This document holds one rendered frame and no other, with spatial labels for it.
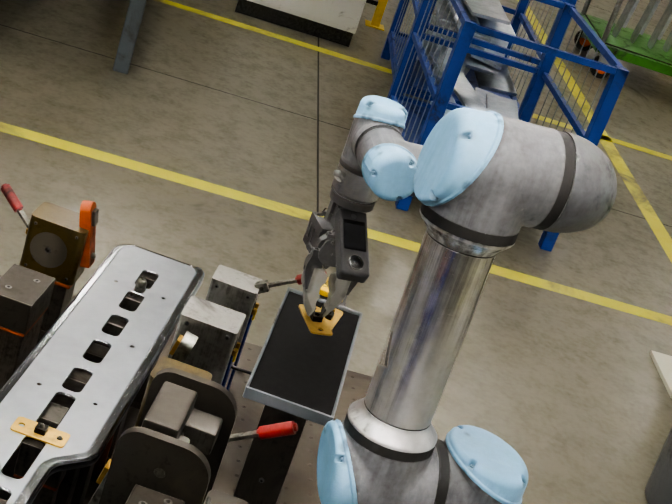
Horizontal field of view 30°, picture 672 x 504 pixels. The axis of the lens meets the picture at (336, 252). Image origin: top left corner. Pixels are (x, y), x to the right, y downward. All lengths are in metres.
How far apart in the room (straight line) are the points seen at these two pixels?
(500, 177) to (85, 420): 0.87
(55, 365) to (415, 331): 0.81
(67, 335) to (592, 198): 1.06
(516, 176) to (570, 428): 3.33
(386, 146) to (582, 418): 3.11
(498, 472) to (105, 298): 0.99
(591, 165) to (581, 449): 3.20
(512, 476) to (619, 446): 3.14
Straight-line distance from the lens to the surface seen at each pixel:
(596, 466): 4.52
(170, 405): 1.73
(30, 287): 2.24
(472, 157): 1.36
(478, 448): 1.60
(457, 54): 5.73
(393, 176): 1.75
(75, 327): 2.21
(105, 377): 2.10
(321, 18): 8.29
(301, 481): 2.54
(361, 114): 1.86
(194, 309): 2.14
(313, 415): 1.86
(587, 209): 1.43
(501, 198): 1.39
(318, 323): 1.98
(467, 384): 4.66
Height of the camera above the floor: 2.12
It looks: 24 degrees down
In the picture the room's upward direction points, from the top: 20 degrees clockwise
